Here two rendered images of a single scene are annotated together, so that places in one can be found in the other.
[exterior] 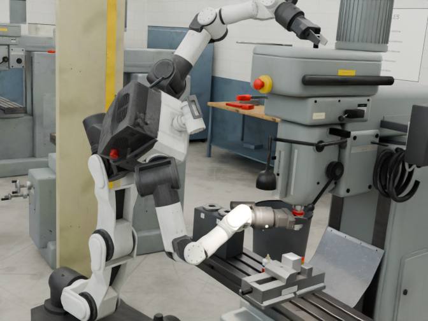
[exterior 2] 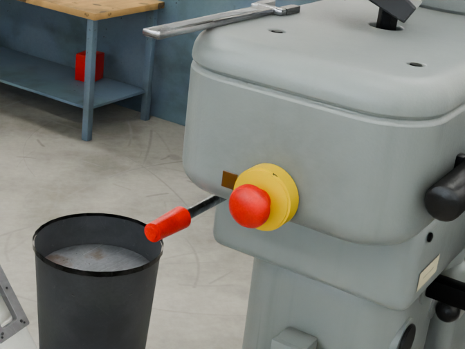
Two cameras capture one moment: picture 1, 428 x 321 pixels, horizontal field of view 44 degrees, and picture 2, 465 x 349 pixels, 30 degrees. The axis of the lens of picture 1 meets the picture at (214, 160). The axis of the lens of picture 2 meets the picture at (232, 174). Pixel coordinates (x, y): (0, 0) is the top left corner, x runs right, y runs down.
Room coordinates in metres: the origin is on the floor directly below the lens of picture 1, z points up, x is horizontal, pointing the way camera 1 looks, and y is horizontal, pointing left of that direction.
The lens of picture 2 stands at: (1.17, 0.17, 2.07)
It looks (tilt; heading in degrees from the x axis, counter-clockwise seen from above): 22 degrees down; 336
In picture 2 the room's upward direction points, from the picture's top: 7 degrees clockwise
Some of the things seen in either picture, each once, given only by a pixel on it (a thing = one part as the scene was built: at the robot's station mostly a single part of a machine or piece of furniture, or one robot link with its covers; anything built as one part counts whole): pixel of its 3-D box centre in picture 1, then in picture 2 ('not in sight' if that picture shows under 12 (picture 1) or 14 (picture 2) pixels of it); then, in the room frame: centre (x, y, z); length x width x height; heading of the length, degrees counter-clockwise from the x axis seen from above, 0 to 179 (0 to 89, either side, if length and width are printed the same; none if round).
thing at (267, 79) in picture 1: (264, 84); (265, 197); (1.83, -0.16, 1.76); 0.06 x 0.02 x 0.06; 37
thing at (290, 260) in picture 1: (291, 263); not in sight; (1.97, -0.34, 1.05); 0.06 x 0.05 x 0.06; 37
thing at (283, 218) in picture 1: (274, 218); not in sight; (1.94, -0.25, 1.24); 0.13 x 0.12 x 0.10; 12
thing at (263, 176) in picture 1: (266, 179); not in sight; (1.79, -0.19, 1.44); 0.07 x 0.07 x 0.06
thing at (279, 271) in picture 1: (280, 271); not in sight; (1.94, -0.29, 1.02); 0.12 x 0.06 x 0.04; 37
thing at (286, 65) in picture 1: (316, 70); (378, 94); (1.97, -0.35, 1.81); 0.47 x 0.26 x 0.16; 127
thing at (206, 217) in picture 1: (218, 228); not in sight; (2.33, -0.04, 1.03); 0.22 x 0.12 x 0.20; 47
